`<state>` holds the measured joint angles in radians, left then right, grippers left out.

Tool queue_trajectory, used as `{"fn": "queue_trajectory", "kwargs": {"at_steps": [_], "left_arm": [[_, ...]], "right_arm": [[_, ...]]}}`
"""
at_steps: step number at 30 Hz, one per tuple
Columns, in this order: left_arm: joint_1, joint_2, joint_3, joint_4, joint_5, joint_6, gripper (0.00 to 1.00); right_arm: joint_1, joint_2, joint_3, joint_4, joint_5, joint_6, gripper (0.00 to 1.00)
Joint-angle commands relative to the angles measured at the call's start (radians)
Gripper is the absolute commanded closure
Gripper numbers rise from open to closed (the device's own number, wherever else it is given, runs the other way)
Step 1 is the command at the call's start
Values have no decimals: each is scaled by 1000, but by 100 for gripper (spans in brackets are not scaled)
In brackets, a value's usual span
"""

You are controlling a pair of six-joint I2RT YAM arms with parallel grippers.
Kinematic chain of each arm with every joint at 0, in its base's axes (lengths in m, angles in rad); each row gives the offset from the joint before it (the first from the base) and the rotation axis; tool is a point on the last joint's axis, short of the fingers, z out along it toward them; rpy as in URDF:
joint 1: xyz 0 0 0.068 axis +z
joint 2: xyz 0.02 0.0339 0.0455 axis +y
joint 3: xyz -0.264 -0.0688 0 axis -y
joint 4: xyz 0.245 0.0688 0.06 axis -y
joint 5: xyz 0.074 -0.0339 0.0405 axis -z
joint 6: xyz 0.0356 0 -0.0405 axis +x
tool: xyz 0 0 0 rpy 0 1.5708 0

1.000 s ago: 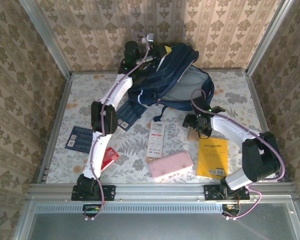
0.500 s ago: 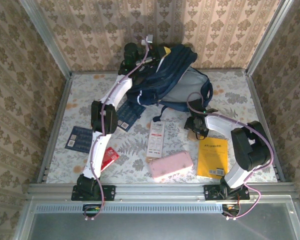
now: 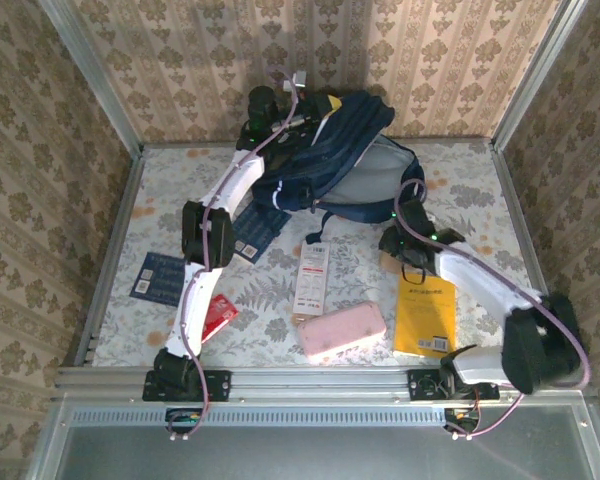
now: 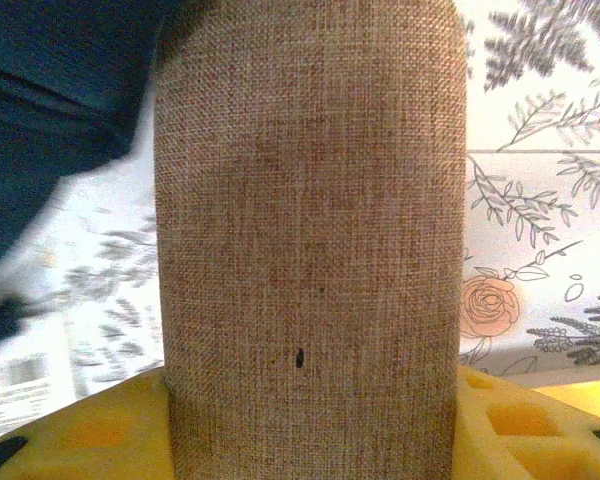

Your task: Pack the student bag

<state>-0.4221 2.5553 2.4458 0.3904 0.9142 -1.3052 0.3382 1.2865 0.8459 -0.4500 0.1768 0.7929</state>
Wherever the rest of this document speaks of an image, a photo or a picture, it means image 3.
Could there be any navy blue backpack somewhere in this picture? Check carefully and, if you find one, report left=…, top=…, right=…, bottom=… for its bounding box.
left=252, top=89, right=427, bottom=242

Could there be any yellow book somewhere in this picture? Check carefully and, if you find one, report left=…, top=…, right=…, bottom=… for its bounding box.
left=393, top=276, right=457, bottom=357

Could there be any white stationery package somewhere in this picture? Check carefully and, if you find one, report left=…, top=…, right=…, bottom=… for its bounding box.
left=292, top=241, right=331, bottom=316

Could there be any pink pencil case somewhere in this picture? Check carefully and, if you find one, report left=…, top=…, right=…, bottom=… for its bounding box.
left=298, top=301, right=385, bottom=357

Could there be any dark blue book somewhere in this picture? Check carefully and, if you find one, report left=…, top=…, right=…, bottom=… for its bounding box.
left=232, top=199, right=291, bottom=261
left=129, top=252, right=189, bottom=306

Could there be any red packet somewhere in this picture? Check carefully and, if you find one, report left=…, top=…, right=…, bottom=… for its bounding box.
left=202, top=293, right=240, bottom=344

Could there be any floral table cloth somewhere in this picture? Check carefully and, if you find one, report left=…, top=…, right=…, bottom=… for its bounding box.
left=92, top=142, right=556, bottom=369

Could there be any grey metal panel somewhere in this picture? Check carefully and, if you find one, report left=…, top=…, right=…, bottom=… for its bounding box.
left=27, top=389, right=600, bottom=480

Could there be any thin black cable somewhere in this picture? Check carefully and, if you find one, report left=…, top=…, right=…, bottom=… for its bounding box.
left=401, top=263, right=430, bottom=287

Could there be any aluminium rear rail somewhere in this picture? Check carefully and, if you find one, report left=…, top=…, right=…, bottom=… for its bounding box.
left=139, top=138, right=496, bottom=150

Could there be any aluminium side rail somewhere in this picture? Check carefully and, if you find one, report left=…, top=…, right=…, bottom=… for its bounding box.
left=74, top=144, right=147, bottom=367
left=489, top=142, right=572, bottom=365

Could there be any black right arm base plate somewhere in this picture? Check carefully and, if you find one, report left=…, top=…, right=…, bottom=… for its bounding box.
left=408, top=369, right=501, bottom=402

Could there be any aluminium frame rail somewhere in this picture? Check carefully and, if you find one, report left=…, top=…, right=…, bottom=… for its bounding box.
left=54, top=364, right=594, bottom=402

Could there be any aluminium frame post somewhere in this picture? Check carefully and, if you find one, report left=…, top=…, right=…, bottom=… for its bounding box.
left=37, top=0, right=145, bottom=157
left=492, top=0, right=589, bottom=151

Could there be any slotted cable duct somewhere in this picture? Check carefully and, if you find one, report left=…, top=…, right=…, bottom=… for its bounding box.
left=69, top=405, right=449, bottom=427

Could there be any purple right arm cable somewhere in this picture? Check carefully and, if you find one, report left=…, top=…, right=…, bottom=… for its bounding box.
left=395, top=178, right=592, bottom=442

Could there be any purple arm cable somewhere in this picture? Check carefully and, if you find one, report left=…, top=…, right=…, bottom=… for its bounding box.
left=167, top=67, right=301, bottom=442
left=395, top=178, right=592, bottom=442

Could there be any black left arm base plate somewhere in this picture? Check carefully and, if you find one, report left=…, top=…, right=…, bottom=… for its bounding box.
left=142, top=369, right=232, bottom=402

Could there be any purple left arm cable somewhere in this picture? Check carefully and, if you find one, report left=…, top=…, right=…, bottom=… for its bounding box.
left=167, top=67, right=301, bottom=442

